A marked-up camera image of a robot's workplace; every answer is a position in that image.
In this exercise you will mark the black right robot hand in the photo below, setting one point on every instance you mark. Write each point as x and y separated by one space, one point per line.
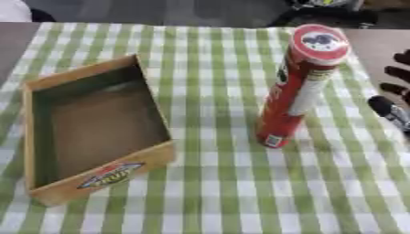
392 88

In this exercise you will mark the person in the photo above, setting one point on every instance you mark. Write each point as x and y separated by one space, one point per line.
15 11

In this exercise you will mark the black bag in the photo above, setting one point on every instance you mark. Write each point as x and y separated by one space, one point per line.
325 16

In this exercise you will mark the tan cardboard box brown inside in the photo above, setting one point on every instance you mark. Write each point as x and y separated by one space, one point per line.
96 128

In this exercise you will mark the tall red cylindrical bottle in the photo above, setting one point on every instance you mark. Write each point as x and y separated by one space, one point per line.
291 100

